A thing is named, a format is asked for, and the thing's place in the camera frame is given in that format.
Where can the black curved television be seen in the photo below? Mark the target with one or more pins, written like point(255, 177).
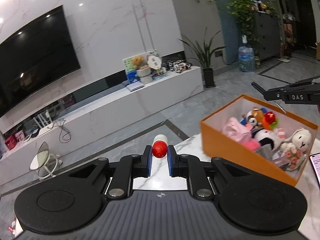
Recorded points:
point(37, 62)

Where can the leafy green vine plant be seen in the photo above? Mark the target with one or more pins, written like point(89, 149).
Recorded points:
point(243, 12)

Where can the pink round plush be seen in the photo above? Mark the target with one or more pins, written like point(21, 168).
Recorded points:
point(251, 145)

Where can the smartphone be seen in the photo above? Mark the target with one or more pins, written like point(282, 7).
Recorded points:
point(316, 167)

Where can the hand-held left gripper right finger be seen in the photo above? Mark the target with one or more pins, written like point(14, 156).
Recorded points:
point(171, 161)

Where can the red gift box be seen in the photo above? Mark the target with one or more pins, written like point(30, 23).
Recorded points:
point(11, 142)

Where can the white crochet rabbit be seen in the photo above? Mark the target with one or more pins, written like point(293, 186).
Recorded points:
point(297, 140)

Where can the pink fabric pouch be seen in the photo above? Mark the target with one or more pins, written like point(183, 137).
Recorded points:
point(236, 130)

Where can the orange crochet fruit toy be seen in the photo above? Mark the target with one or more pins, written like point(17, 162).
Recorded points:
point(270, 120)

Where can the white dog plush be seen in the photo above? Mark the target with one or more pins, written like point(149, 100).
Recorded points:
point(266, 137)

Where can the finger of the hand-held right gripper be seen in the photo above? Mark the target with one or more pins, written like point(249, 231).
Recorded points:
point(307, 81)
point(271, 93)

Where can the small white bottle red cap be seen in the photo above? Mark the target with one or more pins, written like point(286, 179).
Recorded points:
point(160, 148)

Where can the round white paddle fan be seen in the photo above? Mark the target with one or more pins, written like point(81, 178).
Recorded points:
point(154, 62)

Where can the large blue water bottle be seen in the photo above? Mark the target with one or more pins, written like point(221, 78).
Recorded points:
point(246, 58)

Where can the tall potted green plant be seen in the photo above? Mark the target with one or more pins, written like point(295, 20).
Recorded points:
point(206, 55)

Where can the brown bear plush sailor outfit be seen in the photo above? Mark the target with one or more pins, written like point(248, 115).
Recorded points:
point(255, 117)

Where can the brown teddy bear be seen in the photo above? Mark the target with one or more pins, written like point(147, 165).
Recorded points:
point(138, 62)

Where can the green illustrated picture book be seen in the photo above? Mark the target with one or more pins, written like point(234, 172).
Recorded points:
point(128, 70)

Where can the small round stool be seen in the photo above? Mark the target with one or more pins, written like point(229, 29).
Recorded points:
point(43, 155)

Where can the orange cardboard box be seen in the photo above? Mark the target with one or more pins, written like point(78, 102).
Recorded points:
point(237, 157)

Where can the grey drawer cabinet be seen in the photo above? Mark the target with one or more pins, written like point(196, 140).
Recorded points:
point(267, 35)

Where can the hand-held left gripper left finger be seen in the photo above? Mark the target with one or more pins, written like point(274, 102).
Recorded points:
point(149, 161)

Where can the white laptop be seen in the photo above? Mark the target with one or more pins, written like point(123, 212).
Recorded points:
point(135, 87)

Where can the white marble media console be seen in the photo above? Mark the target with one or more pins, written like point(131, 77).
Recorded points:
point(112, 112)

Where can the white router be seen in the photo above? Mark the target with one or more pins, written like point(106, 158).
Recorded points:
point(45, 127)

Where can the black white brick models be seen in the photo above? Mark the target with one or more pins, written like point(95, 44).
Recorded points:
point(177, 66)

